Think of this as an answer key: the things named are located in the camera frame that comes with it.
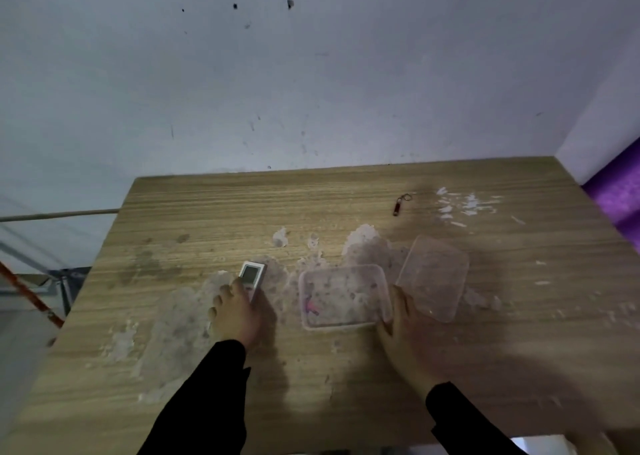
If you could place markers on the person's right hand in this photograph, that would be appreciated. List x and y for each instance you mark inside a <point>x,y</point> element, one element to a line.
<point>407,349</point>

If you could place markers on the person's left hand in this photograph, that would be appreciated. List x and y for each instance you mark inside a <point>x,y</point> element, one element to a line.
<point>235,319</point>

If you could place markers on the person's right thumb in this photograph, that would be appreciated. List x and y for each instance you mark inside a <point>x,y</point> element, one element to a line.
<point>384,330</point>

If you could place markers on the person's left fingers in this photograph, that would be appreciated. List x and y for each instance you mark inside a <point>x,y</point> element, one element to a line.
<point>225,297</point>

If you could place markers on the white handheld device with screen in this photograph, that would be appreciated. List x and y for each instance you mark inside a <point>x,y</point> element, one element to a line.
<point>254,274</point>

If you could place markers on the clear plastic container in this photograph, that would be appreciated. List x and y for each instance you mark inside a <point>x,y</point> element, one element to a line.
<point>345,297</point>

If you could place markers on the person's right forearm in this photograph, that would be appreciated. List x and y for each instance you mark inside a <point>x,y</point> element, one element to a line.
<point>467,422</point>

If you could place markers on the person's left forearm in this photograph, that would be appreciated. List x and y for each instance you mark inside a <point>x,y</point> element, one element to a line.
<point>200,404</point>

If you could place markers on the clear plastic lid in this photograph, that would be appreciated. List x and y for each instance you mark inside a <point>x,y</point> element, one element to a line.
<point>434,277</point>

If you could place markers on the pink item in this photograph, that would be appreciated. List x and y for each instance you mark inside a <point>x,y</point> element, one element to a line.
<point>311,308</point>

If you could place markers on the scattered white paper scraps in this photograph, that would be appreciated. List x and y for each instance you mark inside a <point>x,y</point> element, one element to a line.
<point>465,206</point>

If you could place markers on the grey metal rack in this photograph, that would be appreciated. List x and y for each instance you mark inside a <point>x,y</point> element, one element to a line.
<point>55,282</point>

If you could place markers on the thin wooden stick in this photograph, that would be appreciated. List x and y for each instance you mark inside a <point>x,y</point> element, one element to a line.
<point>60,215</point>

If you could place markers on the orange pole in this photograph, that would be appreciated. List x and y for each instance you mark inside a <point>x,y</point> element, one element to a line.
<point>30,295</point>

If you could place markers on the purple mat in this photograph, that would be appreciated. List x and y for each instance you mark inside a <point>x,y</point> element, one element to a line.
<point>616,195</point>

